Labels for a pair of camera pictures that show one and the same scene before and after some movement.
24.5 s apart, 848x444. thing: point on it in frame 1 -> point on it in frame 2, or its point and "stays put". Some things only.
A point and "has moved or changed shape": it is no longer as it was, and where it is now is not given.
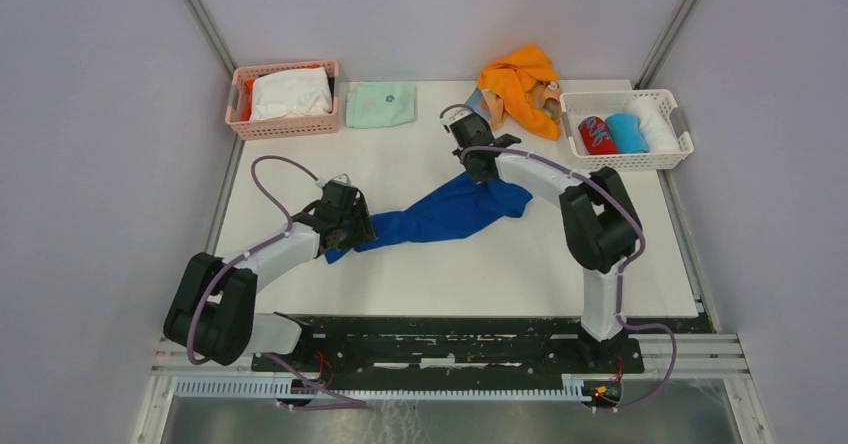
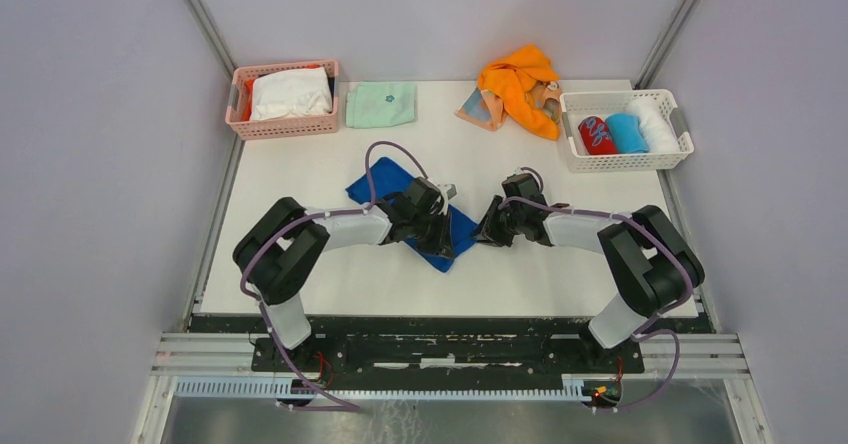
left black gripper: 365,231 -> 442,243
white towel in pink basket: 291,93 stays put
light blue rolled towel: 628,132 stays put
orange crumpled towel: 515,79 stays put
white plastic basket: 577,107 stays put
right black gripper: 476,178 -> 488,231
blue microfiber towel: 463,210 has moved or changed shape
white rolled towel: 658,133 stays put
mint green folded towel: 381,104 stays put
